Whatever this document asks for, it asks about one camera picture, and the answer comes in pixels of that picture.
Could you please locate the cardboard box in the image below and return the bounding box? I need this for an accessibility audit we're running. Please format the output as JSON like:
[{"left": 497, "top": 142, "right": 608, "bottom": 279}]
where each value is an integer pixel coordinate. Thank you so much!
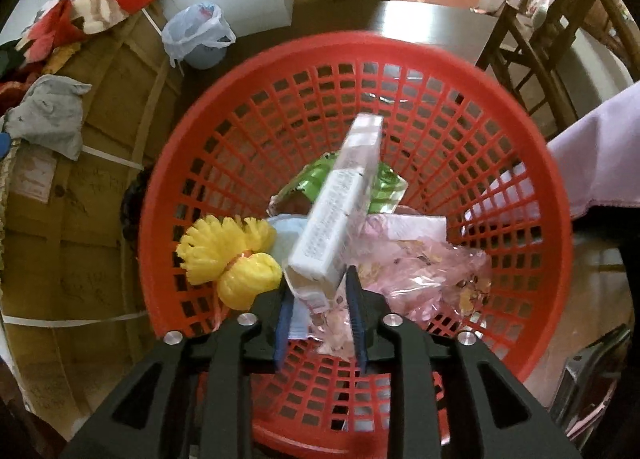
[{"left": 1, "top": 0, "right": 182, "bottom": 434}]

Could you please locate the red plastic waste basket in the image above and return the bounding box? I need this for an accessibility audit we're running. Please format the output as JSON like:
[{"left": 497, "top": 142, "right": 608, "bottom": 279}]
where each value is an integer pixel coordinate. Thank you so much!
[{"left": 117, "top": 31, "right": 577, "bottom": 458}]

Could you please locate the yellow foam fruit net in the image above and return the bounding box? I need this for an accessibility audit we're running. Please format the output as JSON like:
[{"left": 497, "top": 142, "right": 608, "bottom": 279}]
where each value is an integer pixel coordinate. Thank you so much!
[{"left": 176, "top": 216, "right": 282, "bottom": 312}]

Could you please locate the green tea package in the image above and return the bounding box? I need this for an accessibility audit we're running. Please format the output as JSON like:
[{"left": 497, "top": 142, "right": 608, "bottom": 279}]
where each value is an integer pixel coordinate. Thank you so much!
[{"left": 267, "top": 153, "right": 408, "bottom": 216}]

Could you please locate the pile of clothes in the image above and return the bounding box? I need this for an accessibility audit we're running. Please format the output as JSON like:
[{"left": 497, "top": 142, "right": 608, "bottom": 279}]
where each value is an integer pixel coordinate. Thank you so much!
[{"left": 1, "top": 0, "right": 155, "bottom": 160}]

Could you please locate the bin with white bag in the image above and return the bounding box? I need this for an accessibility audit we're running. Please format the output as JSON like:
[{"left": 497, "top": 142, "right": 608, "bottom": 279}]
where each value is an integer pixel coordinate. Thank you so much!
[{"left": 160, "top": 1, "right": 236, "bottom": 69}]

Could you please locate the wooden armchair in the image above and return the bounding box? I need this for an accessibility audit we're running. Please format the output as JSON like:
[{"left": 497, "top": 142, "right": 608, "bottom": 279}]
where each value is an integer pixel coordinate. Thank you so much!
[{"left": 476, "top": 0, "right": 639, "bottom": 141}]

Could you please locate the medicine box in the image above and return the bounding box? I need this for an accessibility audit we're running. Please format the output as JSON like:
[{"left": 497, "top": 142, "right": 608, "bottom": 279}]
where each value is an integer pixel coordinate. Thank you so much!
[{"left": 283, "top": 114, "right": 383, "bottom": 315}]

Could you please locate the purple tablecloth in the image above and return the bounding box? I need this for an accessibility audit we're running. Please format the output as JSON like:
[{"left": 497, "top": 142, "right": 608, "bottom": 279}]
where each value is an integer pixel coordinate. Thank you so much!
[{"left": 464, "top": 81, "right": 640, "bottom": 225}]

